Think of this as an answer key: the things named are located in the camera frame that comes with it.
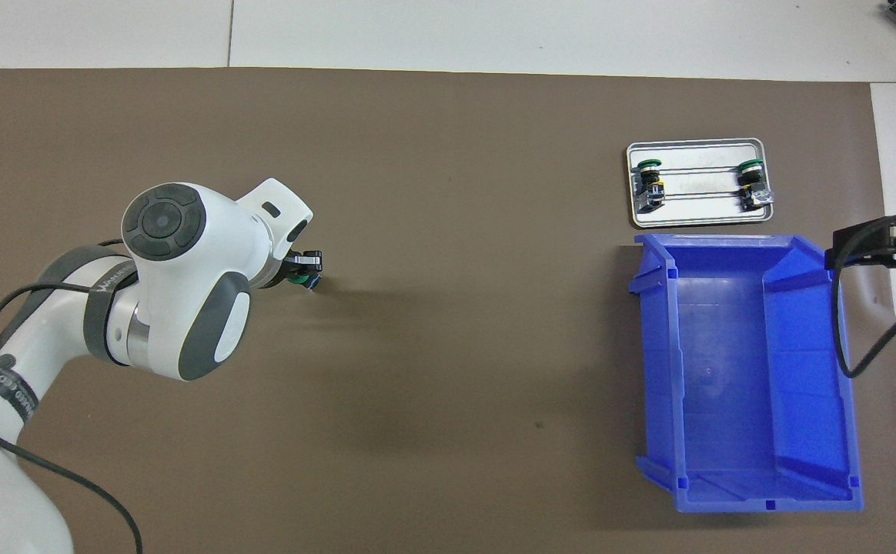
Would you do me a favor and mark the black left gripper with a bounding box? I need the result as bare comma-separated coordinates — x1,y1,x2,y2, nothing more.
266,250,326,290

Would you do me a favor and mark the brown table mat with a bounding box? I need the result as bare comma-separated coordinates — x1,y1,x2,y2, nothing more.
0,68,896,554

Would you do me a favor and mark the silver metal tray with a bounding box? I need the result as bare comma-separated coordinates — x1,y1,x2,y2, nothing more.
626,138,774,229

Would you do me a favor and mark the blue plastic storage bin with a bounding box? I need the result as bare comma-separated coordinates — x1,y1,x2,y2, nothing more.
628,233,865,514

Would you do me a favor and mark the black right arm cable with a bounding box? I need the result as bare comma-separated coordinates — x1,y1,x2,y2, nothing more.
833,206,896,379

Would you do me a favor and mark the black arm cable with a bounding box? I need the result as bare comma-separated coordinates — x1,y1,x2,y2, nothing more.
0,239,144,554
833,206,896,379

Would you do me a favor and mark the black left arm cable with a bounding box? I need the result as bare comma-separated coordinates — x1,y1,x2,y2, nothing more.
0,239,144,554

